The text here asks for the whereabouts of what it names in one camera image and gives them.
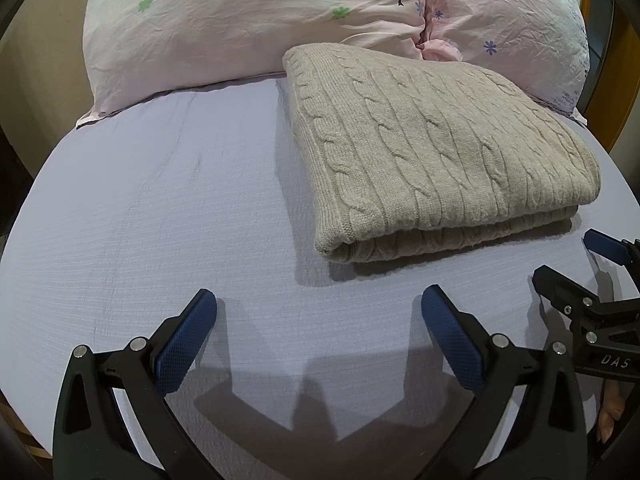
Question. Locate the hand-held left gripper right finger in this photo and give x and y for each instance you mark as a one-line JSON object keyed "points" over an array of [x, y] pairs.
{"points": [[452, 342]]}

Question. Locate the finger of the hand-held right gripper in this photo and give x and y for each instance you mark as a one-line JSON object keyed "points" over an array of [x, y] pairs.
{"points": [[607, 247], [575, 302]]}

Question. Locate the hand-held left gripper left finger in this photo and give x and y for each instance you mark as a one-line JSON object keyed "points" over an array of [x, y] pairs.
{"points": [[184, 342]]}

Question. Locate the person's right hand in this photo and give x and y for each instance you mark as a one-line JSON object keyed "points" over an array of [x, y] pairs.
{"points": [[611, 410]]}

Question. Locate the lavender bed sheet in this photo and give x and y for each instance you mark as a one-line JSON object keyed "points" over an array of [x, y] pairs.
{"points": [[165, 220]]}

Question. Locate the pink floral pillow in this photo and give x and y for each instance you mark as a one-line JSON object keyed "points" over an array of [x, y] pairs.
{"points": [[225, 25], [510, 25]]}

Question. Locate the wooden bed frame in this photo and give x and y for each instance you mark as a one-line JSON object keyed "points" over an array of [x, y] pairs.
{"points": [[607, 60]]}

